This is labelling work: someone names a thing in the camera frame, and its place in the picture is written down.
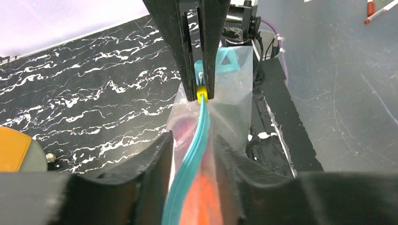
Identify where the red capped marker lying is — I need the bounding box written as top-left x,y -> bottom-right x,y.
364,9 -> 388,24

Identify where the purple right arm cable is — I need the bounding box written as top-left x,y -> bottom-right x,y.
261,18 -> 289,84

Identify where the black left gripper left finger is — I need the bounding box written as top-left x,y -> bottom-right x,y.
48,131 -> 174,225

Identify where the round pastel drawer cabinet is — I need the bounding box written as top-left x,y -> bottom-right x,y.
0,127 -> 56,173

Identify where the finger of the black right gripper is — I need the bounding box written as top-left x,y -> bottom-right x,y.
197,0 -> 230,99
143,0 -> 197,101

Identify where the clear zip top bag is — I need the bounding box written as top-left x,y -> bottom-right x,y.
161,46 -> 253,225

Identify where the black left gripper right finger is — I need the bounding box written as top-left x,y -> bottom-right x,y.
214,135 -> 398,225

